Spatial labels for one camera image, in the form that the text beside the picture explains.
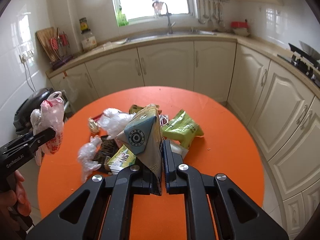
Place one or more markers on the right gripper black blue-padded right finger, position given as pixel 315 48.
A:
pixel 215 207

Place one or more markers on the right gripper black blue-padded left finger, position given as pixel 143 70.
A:
pixel 100 209

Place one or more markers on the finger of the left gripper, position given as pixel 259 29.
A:
pixel 21 138
pixel 36 141

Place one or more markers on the white red plastic bag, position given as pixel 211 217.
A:
pixel 50 115

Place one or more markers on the white blister pack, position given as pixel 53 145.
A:
pixel 176 148

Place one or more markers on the person's left hand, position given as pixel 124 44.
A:
pixel 17 196

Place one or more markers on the green white printed wrapper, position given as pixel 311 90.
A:
pixel 122 159

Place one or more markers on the dark brown wrapper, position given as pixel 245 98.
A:
pixel 106 151

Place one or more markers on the green snack bag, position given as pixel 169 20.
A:
pixel 182 128

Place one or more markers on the gold foil wrapper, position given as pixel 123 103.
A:
pixel 93 126

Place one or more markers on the red snack wrapper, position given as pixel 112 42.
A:
pixel 96 118

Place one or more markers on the olive crumpled wrapper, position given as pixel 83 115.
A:
pixel 134 109

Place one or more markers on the red utensil rack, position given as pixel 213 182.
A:
pixel 61 49

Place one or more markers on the wooden cutting board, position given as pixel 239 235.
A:
pixel 44 36

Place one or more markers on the glass jar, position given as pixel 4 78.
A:
pixel 88 40

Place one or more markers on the cream lower cabinets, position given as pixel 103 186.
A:
pixel 277 103

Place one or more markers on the yellow black bottle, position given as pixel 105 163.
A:
pixel 83 25

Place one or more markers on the stainless steel sink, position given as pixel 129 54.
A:
pixel 158 34

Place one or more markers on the chrome faucet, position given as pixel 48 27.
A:
pixel 158 6

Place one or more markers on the green dish soap bottle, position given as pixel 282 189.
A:
pixel 121 18

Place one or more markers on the red lidded bowl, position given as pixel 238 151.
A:
pixel 240 28

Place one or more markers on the black gas stove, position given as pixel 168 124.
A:
pixel 304 63

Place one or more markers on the steel wok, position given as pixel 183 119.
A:
pixel 310 51

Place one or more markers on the wall power socket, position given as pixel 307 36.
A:
pixel 27 57

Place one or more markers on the hanging utensil rail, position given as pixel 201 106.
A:
pixel 210 12

